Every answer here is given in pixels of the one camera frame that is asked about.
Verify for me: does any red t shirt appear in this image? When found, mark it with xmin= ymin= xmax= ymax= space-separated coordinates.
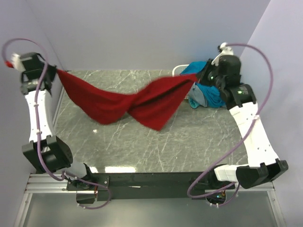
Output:
xmin=57 ymin=70 xmax=197 ymax=131

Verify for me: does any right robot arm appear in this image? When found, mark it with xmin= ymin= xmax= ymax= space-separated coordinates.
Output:
xmin=196 ymin=55 xmax=289 ymax=189

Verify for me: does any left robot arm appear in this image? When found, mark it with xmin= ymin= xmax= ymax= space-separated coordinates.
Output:
xmin=18 ymin=52 xmax=95 ymax=190

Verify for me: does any teal blue t shirt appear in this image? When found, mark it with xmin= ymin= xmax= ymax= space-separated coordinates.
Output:
xmin=183 ymin=61 xmax=226 ymax=108

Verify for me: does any grey blue t shirt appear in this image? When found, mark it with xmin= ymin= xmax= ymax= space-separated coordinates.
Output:
xmin=187 ymin=83 xmax=208 ymax=109

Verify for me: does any white plastic laundry basket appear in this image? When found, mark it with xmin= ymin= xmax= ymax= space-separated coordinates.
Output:
xmin=172 ymin=64 xmax=191 ymax=100

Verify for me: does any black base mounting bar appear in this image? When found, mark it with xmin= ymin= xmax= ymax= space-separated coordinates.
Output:
xmin=66 ymin=172 xmax=231 ymax=201

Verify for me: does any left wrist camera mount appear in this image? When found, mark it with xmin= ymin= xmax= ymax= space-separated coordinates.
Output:
xmin=5 ymin=53 xmax=25 ymax=72

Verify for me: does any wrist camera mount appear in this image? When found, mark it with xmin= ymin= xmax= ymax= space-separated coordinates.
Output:
xmin=211 ymin=42 xmax=234 ymax=66
xmin=5 ymin=53 xmax=25 ymax=72

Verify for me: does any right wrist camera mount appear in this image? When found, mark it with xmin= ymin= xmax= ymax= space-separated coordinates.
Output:
xmin=211 ymin=42 xmax=234 ymax=66

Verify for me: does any aluminium frame rail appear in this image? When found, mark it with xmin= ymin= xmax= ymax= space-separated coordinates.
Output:
xmin=23 ymin=174 xmax=79 ymax=194

